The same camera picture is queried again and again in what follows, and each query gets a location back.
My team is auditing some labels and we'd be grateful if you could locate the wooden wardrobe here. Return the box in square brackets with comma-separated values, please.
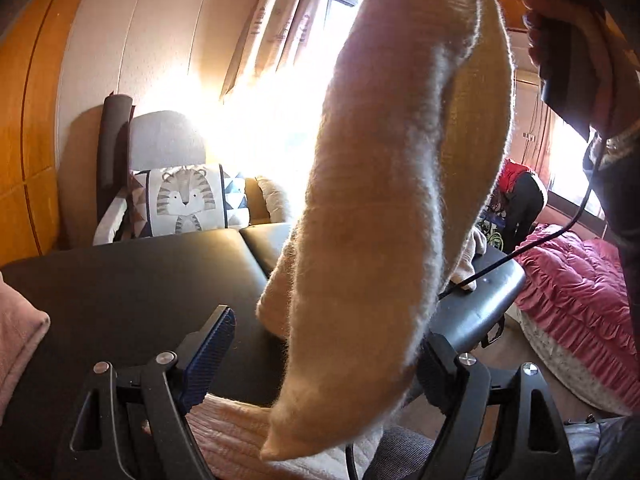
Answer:
[0, 0, 103, 267]

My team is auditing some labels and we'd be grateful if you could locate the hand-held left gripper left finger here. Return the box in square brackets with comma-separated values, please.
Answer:
[54, 304, 237, 480]

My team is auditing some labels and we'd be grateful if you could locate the cream knitted sweater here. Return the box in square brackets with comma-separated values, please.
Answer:
[190, 0, 516, 480]

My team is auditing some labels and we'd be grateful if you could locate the black cable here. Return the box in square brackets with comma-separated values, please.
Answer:
[439, 130, 608, 302]

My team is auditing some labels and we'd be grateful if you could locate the pink ruffled bedspread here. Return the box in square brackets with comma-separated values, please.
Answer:
[515, 224, 637, 417]

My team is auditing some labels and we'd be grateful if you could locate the pink folded cloth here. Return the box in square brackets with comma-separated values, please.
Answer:
[0, 270, 52, 411]

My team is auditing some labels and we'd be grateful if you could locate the deer print cushion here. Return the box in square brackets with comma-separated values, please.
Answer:
[255, 176, 297, 224]

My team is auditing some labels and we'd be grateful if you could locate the beige patterned curtain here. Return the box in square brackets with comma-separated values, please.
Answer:
[220, 0, 342, 102]

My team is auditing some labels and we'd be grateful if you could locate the beige crumpled garment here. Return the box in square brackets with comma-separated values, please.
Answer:
[450, 227, 490, 292]

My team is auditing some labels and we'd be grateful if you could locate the tiger print cushion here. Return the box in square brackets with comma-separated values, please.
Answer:
[122, 164, 251, 238]

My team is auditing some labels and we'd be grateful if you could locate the grey upholstered chair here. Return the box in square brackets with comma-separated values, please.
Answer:
[92, 110, 211, 247]

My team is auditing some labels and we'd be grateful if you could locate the small window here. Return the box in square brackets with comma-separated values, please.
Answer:
[547, 115, 608, 222]

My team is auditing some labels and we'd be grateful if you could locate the person's right hand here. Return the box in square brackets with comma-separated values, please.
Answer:
[522, 0, 640, 138]

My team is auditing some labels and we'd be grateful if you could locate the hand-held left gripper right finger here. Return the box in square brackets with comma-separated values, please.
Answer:
[416, 332, 576, 480]

